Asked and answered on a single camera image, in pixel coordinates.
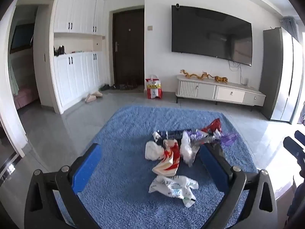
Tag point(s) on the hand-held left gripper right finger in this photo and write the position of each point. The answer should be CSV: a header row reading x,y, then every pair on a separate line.
x,y
212,163

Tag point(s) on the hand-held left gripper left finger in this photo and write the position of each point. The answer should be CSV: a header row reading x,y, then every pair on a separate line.
x,y
88,163

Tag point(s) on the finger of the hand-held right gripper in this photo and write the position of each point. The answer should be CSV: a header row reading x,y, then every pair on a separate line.
x,y
294,148
300,137

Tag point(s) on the clear plastic bag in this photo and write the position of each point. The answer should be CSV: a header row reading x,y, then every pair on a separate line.
x,y
187,150

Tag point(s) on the purple plastic wrapper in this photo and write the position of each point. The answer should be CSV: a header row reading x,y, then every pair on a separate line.
x,y
228,138

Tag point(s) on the red snack packet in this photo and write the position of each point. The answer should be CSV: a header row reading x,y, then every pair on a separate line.
x,y
213,126

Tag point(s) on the red and white wrapper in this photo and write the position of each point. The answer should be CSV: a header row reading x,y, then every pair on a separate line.
x,y
170,158

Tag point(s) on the white printed plastic bag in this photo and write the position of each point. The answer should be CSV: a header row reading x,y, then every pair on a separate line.
x,y
174,186

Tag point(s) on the dark blue milk carton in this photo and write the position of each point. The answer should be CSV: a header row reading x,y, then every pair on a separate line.
x,y
171,134

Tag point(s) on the white tissue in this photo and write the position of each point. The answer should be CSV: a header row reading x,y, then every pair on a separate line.
x,y
152,151

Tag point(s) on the purple box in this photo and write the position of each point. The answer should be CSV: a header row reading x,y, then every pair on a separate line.
x,y
302,117

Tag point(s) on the blue fluffy rug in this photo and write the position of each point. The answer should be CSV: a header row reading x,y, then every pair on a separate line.
x,y
124,148

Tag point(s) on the grey refrigerator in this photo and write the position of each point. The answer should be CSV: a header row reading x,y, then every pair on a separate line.
x,y
281,76

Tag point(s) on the beige slipper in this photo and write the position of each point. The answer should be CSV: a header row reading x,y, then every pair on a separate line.
x,y
97,94
90,98

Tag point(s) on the white television cabinet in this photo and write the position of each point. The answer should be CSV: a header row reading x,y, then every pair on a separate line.
x,y
221,93

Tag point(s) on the white router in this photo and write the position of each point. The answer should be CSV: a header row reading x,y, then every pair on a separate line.
x,y
246,81

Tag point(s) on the golden tiger figurine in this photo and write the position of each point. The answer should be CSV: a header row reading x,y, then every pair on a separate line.
x,y
221,79

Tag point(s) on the row of dark shoes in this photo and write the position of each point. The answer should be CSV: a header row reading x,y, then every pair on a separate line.
x,y
127,86

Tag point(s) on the small golden dragon figurine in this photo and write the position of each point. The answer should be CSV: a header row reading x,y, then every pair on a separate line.
x,y
207,75

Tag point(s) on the large golden dragon figurine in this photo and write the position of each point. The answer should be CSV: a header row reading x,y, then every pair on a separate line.
x,y
190,75

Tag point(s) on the pink bed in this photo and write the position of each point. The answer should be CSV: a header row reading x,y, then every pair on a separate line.
x,y
25,97

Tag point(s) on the red and white gift bag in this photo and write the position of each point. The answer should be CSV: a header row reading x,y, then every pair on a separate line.
x,y
154,87

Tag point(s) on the grey curtain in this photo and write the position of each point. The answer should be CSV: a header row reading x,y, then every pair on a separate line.
x,y
291,26

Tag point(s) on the dark brown door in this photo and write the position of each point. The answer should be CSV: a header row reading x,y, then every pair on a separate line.
x,y
128,47

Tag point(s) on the white wall cabinet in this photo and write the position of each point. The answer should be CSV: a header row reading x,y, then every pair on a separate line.
x,y
76,76

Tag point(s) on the black wall television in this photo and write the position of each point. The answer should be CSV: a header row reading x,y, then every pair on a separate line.
x,y
209,33

